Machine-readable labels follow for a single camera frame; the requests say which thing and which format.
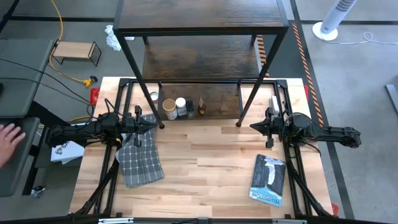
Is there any person's hand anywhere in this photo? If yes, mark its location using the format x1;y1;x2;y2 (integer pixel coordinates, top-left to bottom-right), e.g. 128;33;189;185
0;123;27;169

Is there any small wooden wire-frame stand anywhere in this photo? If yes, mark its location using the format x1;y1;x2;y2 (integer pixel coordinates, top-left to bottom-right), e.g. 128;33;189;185
50;39;103;67

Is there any grey checked cloth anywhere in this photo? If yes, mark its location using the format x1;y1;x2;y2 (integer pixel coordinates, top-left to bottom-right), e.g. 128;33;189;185
114;113;165;189

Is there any white floor cable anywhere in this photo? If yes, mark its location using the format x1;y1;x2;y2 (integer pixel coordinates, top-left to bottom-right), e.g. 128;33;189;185
325;30;398;46

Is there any white crumpled cloth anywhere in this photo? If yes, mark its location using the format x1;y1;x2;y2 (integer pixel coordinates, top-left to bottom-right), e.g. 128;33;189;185
104;24;135;52

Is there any small metal caster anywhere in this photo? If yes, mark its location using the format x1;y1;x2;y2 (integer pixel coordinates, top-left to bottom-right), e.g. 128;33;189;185
30;185;47;199

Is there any silver metal bar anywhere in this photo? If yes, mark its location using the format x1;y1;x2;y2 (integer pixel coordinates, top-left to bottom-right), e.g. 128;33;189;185
272;219;308;224
98;217;134;224

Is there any amber glass spice bottle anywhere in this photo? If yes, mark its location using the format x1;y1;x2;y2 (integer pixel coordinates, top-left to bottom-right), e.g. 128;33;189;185
197;95;207;116

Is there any black aluminium rig frame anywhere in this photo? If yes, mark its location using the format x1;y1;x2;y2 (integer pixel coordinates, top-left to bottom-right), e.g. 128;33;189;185
71;77;333;223

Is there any grey desk top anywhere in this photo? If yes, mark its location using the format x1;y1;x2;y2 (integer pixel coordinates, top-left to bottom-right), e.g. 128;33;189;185
0;116;40;197
0;39;54;118

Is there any yellow extension cable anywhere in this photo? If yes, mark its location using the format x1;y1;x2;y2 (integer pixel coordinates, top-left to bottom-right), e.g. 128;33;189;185
48;0;94;88

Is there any white lid spice jar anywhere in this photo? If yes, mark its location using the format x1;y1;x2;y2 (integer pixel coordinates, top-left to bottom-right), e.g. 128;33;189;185
175;97;188;118

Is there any black desk frame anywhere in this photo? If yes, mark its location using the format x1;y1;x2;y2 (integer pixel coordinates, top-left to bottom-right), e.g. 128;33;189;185
22;101;88;196

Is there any black hazard striped floor mat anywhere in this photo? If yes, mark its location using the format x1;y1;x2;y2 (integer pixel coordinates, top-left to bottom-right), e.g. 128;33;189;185
256;23;326;127

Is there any wooden shelf unit black frame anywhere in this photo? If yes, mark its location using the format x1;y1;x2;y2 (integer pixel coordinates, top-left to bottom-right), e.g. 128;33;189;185
112;0;290;130

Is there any white tower fan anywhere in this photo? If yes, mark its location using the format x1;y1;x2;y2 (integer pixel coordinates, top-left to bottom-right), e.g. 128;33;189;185
312;0;358;42

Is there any Yellowstone printed flat packet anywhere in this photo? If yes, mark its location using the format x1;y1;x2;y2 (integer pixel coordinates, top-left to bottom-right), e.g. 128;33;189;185
248;153;287;208

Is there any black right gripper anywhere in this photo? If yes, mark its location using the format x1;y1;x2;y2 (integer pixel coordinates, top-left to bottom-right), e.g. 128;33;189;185
250;108;284;149

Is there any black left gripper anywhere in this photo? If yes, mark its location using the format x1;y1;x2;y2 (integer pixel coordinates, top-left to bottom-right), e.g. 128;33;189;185
124;105;159;147

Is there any white plastic device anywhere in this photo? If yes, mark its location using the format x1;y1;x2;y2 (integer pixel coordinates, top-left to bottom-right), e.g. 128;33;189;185
269;95;280;114

